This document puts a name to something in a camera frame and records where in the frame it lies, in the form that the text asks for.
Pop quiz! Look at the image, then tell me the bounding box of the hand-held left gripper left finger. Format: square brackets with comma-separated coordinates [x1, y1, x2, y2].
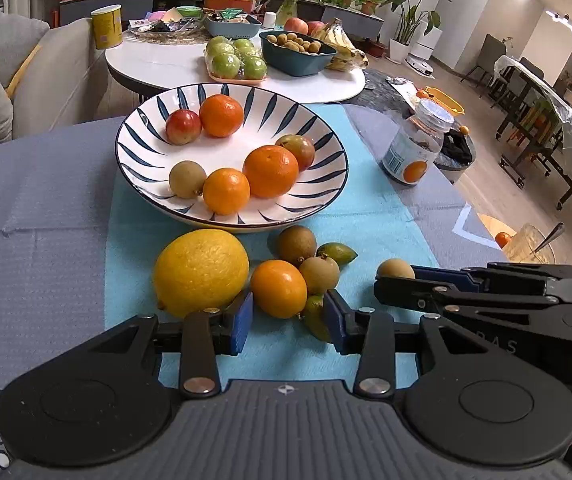
[41, 290, 255, 401]

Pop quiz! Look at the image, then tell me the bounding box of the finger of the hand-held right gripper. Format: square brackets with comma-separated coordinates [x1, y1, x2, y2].
[372, 277, 562, 319]
[410, 261, 572, 297]

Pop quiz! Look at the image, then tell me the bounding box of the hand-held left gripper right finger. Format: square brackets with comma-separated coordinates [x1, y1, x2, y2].
[322, 288, 532, 402]

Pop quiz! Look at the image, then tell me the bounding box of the small yellow-orange tangerine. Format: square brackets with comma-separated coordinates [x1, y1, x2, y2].
[249, 258, 309, 319]

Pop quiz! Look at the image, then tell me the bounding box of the large yellow lemon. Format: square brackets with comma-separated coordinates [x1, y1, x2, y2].
[152, 228, 251, 319]

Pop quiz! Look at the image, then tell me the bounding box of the large orange tangerine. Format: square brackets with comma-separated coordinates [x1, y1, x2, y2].
[242, 144, 300, 200]

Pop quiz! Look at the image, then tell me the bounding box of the brown kiwi fruit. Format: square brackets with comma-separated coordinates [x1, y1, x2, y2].
[168, 160, 208, 200]

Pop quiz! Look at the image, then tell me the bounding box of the red-green small apple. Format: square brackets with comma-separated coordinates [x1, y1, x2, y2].
[274, 133, 316, 172]

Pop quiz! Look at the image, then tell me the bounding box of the white blue striped bowl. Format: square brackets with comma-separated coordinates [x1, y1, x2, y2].
[114, 81, 349, 234]

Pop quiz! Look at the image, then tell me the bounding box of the metal spoon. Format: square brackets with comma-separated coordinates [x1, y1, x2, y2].
[532, 222, 565, 256]

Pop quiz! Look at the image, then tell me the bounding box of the black cloth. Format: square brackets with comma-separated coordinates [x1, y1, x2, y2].
[440, 129, 474, 165]

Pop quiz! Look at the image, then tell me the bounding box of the glass jar with orange label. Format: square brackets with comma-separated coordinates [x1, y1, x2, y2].
[381, 98, 455, 186]

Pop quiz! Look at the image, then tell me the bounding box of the yellow plastic basket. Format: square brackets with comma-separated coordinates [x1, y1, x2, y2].
[425, 86, 466, 116]

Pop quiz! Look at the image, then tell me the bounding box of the dining table with plastic cover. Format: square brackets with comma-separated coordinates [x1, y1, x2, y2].
[495, 54, 572, 211]

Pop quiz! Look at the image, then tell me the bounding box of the dark marble low table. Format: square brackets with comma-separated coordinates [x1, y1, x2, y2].
[346, 69, 477, 184]

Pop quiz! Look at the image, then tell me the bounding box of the white robot vacuum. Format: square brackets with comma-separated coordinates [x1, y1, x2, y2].
[405, 57, 437, 77]

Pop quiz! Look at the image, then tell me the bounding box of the grey dining chair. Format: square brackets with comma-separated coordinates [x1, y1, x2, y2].
[460, 33, 509, 84]

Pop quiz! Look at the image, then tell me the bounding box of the blue grey striped tablecloth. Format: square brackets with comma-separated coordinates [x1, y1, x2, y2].
[0, 102, 512, 480]

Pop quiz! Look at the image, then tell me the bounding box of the white robot vacuum dock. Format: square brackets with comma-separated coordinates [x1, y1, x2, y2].
[406, 27, 442, 69]

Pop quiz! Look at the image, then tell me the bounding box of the bunch of ripe bananas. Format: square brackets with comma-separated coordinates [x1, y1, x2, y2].
[310, 18, 369, 71]

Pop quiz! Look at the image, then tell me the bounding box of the dark blue bowl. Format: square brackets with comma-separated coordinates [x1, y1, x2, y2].
[259, 30, 338, 77]

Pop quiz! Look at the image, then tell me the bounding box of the tall large-leaf potted plant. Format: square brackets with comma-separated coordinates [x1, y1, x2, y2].
[385, 0, 447, 59]

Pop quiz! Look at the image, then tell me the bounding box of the tray of green apples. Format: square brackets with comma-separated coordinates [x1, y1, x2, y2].
[204, 35, 269, 83]

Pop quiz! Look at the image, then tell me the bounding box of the white round coffee table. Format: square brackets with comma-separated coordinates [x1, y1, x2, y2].
[104, 24, 367, 106]

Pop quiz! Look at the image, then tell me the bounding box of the ceiling lamp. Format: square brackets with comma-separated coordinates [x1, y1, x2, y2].
[545, 9, 572, 46]

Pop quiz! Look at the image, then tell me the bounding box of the pile of brown longans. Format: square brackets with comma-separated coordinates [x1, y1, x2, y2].
[266, 32, 327, 56]

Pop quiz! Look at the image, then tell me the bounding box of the blue tray of snacks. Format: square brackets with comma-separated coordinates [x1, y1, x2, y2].
[203, 12, 263, 39]

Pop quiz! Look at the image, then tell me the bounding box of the glass plate with snacks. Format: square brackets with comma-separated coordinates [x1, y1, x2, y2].
[130, 15, 207, 44]

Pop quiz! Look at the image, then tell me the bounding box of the beige sofa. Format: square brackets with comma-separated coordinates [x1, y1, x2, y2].
[0, 0, 118, 157]

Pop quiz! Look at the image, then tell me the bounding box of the orange box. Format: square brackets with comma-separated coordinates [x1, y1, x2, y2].
[203, 0, 257, 14]

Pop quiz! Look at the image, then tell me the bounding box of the yellow can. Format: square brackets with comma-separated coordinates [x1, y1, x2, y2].
[90, 4, 123, 50]

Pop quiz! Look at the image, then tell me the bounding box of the grey throw pillow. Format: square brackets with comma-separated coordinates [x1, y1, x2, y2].
[0, 7, 50, 89]

